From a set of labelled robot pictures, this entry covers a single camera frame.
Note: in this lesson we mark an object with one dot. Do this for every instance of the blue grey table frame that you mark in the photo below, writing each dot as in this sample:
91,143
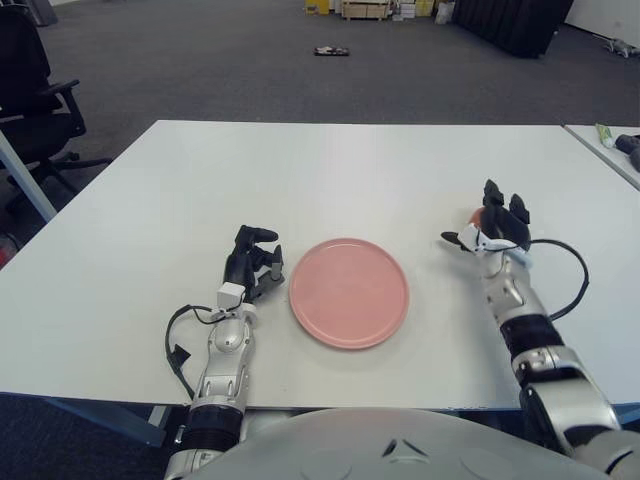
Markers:
157,425

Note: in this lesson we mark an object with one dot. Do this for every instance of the pink round plate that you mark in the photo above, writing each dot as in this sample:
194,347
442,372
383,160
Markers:
350,295

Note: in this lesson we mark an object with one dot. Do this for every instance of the wooden pallet crate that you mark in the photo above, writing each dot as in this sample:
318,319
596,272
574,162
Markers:
366,10

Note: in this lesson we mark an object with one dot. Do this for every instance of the black curtain partition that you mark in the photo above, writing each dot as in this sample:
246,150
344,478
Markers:
510,22

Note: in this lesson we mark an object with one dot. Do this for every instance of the yellow cardboard box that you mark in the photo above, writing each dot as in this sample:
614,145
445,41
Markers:
317,6

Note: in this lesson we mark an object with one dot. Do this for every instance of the black flat tray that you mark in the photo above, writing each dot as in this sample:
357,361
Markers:
331,51

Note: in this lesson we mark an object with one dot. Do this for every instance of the stack of white boxes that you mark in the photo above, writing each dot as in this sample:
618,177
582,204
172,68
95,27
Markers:
411,9

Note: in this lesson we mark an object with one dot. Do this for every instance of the white plastic bag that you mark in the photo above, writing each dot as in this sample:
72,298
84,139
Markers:
444,14

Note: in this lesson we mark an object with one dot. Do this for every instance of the green white tube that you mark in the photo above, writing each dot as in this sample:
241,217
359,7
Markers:
604,135

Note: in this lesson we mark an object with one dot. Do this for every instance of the red object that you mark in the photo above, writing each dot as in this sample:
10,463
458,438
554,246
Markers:
5,250

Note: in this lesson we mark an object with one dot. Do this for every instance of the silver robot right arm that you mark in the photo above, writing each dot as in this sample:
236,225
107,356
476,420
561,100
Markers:
530,330

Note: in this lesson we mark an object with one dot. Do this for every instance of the black office chair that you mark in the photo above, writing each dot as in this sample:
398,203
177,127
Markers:
27,60

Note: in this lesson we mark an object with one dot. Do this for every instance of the small grey robot dog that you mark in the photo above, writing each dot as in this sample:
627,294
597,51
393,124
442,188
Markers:
620,47

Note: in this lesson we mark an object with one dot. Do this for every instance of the grey robot torso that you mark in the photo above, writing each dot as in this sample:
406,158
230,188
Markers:
350,450

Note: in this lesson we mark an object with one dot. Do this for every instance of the red yellow apple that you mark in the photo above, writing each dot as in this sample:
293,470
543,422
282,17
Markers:
475,217

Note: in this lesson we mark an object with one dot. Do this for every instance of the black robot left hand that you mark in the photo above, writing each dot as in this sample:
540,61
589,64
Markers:
237,267

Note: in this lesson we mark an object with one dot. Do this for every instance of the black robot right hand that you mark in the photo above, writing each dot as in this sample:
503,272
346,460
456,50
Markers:
507,225

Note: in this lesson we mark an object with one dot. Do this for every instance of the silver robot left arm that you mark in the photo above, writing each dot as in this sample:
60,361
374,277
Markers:
227,345

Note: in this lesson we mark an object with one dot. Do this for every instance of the white slanted table leg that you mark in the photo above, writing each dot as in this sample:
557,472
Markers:
27,180

